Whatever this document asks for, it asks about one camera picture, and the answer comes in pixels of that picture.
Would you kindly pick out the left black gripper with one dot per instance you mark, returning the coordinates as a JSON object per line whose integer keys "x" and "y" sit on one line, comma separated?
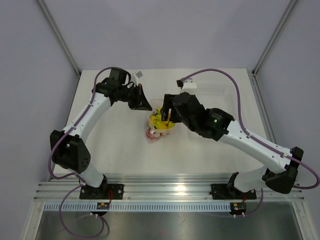
{"x": 140, "y": 102}

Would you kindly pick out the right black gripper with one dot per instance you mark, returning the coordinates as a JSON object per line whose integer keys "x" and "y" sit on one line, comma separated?
{"x": 166, "y": 106}

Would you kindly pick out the yellow banana bunch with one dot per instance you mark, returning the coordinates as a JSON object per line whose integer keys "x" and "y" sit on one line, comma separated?
{"x": 155, "y": 121}

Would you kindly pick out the clear zip top bag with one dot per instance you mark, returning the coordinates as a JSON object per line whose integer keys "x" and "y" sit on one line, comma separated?
{"x": 155, "y": 103}

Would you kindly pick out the red fruit bunch with leaves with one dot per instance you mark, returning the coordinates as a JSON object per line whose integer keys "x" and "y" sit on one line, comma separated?
{"x": 155, "y": 134}

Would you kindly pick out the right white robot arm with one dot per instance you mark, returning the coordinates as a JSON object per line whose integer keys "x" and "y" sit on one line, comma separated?
{"x": 278, "y": 173}

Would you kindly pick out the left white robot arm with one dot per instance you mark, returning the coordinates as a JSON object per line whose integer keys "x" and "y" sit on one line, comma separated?
{"x": 68, "y": 146}

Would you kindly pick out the white perforated plastic basket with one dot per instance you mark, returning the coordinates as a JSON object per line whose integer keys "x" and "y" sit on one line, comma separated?
{"x": 216, "y": 94}

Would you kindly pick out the left small circuit board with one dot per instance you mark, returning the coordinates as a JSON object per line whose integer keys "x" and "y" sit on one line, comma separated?
{"x": 103, "y": 206}

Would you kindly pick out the small circuit board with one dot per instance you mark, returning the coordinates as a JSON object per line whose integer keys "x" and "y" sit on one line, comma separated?
{"x": 103, "y": 206}
{"x": 238, "y": 208}

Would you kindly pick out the right small circuit board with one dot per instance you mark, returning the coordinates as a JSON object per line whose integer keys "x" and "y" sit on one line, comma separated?
{"x": 238, "y": 208}

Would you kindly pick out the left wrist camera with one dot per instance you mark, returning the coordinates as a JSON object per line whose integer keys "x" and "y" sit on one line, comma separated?
{"x": 135, "y": 77}

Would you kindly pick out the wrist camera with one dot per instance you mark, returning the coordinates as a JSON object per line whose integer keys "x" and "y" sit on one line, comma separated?
{"x": 187, "y": 85}
{"x": 135, "y": 77}

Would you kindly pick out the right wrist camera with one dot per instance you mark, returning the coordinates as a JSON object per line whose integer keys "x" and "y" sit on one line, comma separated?
{"x": 187, "y": 85}

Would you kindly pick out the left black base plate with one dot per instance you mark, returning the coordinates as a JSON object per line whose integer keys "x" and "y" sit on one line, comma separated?
{"x": 113, "y": 191}

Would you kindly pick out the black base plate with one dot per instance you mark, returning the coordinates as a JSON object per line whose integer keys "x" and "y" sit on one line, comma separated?
{"x": 221, "y": 191}
{"x": 113, "y": 191}

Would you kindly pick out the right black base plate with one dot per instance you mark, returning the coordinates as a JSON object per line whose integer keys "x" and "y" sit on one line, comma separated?
{"x": 221, "y": 191}

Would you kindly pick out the aluminium rail beam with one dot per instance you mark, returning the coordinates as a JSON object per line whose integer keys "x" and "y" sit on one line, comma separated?
{"x": 144, "y": 188}

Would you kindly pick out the left aluminium corner post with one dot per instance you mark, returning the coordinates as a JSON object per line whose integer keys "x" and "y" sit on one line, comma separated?
{"x": 58, "y": 36}

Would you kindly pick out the aluminium corner post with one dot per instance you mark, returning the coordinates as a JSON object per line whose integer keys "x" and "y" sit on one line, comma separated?
{"x": 279, "y": 28}
{"x": 58, "y": 36}

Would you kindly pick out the white slotted cable duct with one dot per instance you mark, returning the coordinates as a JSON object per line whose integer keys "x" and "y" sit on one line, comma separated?
{"x": 214, "y": 207}

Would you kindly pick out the right aluminium corner post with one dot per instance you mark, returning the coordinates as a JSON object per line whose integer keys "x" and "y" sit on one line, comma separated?
{"x": 279, "y": 28}

